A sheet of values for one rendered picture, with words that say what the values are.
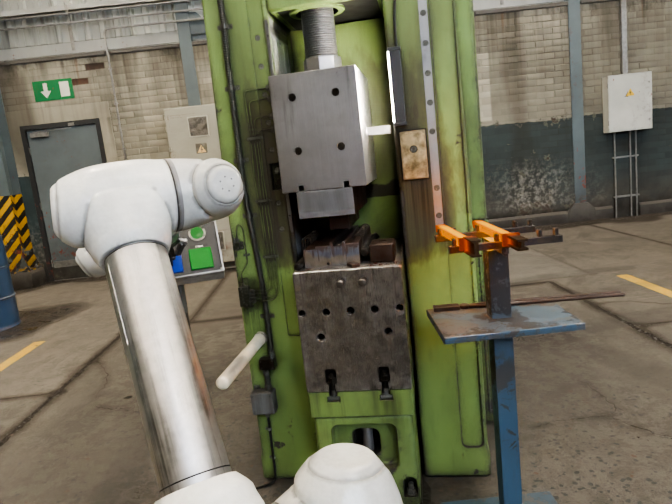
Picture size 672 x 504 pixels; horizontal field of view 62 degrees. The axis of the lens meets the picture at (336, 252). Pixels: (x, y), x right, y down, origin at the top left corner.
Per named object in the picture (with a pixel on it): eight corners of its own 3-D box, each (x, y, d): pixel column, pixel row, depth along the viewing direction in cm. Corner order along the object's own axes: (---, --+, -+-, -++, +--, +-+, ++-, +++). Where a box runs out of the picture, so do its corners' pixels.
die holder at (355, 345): (412, 388, 197) (401, 264, 189) (306, 393, 203) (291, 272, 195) (415, 336, 251) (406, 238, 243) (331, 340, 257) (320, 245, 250)
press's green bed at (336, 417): (422, 509, 205) (411, 388, 197) (322, 509, 211) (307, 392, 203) (422, 433, 259) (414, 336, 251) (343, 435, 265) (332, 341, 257)
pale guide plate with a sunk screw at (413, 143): (428, 177, 200) (424, 129, 197) (403, 180, 202) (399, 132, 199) (428, 177, 202) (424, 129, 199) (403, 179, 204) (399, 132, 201)
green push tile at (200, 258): (213, 266, 188) (210, 246, 191) (191, 269, 186) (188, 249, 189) (214, 268, 190) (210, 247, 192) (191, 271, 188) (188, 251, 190)
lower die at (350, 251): (360, 264, 197) (358, 240, 196) (305, 268, 201) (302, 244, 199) (371, 243, 238) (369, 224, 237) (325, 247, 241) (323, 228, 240)
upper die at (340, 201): (355, 214, 194) (352, 186, 193) (299, 219, 198) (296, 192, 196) (367, 202, 235) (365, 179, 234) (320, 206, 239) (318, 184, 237)
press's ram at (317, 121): (391, 182, 190) (380, 60, 184) (282, 193, 197) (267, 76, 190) (397, 176, 231) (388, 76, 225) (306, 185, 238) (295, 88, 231)
